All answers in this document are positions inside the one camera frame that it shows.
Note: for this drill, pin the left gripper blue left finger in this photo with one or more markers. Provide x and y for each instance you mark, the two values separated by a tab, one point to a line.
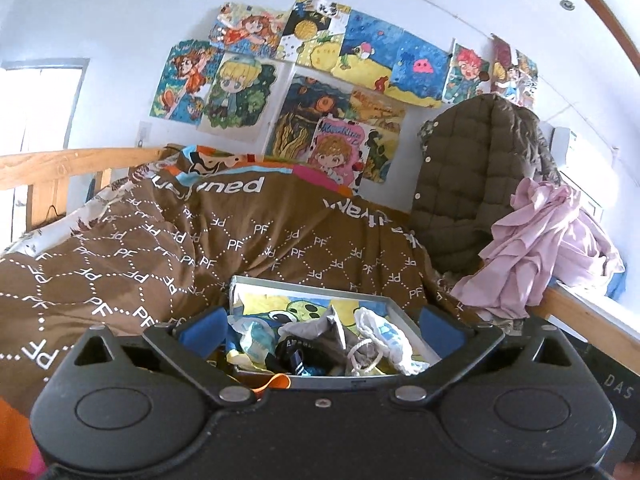
185	348

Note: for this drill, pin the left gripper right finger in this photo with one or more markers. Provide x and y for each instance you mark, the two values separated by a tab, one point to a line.
461	348

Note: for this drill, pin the grey fabric sock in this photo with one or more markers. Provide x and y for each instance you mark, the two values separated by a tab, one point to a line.
351	354

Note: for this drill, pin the light blue patterned sock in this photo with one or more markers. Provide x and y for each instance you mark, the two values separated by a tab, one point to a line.
257	338

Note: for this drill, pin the white blue patterned cloth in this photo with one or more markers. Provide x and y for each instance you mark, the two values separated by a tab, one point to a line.
390	342

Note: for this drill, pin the orange cup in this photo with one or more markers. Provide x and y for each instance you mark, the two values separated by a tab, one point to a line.
275	382

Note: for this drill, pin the black fabric item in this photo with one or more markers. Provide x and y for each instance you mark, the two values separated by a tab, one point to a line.
295	356

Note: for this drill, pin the brown PF patterned duvet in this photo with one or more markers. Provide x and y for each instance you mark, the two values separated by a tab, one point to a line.
163	245

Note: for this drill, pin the grey storage box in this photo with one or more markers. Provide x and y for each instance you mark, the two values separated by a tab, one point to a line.
281	303

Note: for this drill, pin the pink cloth garment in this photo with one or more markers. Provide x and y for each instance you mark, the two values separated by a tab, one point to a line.
547	235

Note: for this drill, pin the olive quilted jacket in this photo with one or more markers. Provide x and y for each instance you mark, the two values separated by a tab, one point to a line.
474	156

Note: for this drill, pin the pink anime magazine poster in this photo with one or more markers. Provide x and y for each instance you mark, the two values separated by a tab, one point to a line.
340	149

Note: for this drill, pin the blond boy green painting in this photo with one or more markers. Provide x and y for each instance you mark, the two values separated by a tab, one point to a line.
242	97

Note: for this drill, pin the orange girl blue painting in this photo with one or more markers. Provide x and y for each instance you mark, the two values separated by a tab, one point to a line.
187	75

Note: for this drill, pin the dark seaweed fish painting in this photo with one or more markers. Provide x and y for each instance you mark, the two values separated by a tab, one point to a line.
308	100

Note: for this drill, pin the red-haired face painting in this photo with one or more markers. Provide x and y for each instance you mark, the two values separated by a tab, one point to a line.
468	75

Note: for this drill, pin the top right anime poster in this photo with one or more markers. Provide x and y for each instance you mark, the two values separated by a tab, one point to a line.
514	76

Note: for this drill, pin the blue sea jellyfish painting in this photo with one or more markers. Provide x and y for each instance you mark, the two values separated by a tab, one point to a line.
387	59

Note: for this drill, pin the red-haired girl painting upper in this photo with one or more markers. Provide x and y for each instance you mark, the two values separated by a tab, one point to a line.
250	30

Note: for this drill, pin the yellow moon night painting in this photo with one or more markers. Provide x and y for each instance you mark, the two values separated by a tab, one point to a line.
313	34

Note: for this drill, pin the wooden bed frame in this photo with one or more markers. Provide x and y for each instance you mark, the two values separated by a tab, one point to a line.
46	175

